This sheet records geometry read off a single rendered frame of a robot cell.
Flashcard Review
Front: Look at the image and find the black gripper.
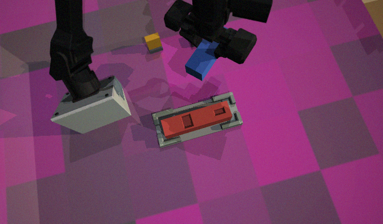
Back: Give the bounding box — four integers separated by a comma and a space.
164, 0, 257, 64

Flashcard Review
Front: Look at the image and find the orange rectangular block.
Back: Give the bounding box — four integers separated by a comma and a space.
144, 33, 162, 50

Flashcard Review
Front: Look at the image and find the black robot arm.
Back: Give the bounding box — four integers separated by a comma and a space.
49, 0, 273, 103

